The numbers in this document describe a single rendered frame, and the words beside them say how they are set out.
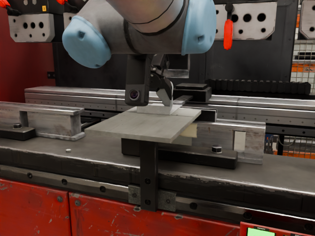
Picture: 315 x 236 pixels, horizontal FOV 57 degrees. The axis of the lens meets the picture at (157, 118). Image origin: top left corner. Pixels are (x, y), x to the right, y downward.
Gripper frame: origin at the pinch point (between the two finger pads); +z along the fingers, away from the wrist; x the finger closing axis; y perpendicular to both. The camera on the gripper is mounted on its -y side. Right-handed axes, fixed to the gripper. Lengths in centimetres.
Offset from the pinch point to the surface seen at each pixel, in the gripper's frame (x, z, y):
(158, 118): -2.5, -3.3, -5.2
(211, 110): -13.0, 4.8, 4.2
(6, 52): 82, 14, 38
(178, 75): -3.7, -0.8, 11.2
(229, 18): -16.8, -16.0, 13.5
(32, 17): 39.5, -14.4, 19.5
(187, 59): -6.3, -4.6, 13.2
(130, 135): -1.4, -12.0, -15.7
